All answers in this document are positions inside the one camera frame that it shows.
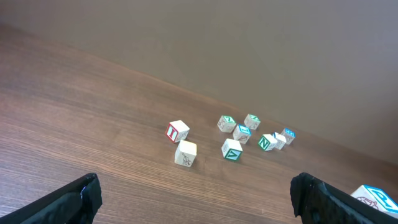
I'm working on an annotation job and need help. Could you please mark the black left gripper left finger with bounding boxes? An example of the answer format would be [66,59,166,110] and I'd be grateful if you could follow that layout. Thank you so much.
[1,173,103,224]

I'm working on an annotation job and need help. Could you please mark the plain wooden block left edge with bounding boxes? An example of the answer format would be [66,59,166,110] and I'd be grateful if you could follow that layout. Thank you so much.
[174,140,197,167]

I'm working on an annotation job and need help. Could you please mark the blue P wooden block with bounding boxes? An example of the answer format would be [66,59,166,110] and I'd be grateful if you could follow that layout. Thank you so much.
[351,185,398,218]

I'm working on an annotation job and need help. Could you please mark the blue top left block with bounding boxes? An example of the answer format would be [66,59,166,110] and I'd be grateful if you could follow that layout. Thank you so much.
[233,124,251,144]

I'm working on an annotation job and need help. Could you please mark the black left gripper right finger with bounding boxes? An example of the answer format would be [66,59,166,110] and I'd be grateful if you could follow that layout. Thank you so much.
[290,172,397,224]

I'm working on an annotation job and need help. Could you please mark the green V wooden block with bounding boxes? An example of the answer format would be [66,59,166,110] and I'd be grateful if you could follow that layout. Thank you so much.
[221,139,243,161]

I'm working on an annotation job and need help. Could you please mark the red side 2 block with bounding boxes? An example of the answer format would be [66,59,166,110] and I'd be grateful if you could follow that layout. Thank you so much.
[272,132,287,150]

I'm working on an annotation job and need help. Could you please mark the green top left block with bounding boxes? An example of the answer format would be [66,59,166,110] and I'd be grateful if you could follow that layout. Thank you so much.
[217,115,237,133]

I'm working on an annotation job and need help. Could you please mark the blue top far block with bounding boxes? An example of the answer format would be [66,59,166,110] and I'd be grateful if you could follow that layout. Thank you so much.
[281,128,296,145]

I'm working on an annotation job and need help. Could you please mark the green top far block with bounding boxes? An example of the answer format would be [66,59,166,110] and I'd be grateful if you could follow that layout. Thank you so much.
[244,114,261,130]

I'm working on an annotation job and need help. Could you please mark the plain animal wooden block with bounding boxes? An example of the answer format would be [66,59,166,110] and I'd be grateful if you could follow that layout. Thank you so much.
[257,134,277,151]

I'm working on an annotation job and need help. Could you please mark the plain wooden block far left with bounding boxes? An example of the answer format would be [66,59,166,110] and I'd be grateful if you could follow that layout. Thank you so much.
[165,120,190,143]

